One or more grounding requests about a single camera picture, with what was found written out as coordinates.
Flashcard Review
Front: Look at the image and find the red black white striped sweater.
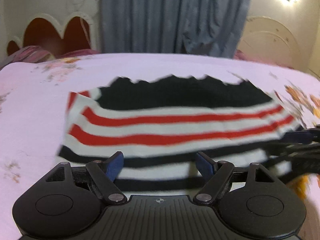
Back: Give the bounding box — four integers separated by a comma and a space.
58, 76, 300, 194

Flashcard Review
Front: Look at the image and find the pink floral bed sheet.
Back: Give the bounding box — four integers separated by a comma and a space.
1, 54, 319, 239

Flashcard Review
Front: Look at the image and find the purple pink pillow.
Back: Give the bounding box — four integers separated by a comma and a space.
1, 46, 99, 68

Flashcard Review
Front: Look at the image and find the red heart shaped headboard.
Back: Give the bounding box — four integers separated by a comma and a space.
7, 14, 94, 57

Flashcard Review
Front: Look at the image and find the blue grey curtain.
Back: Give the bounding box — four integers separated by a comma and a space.
100, 0, 250, 59

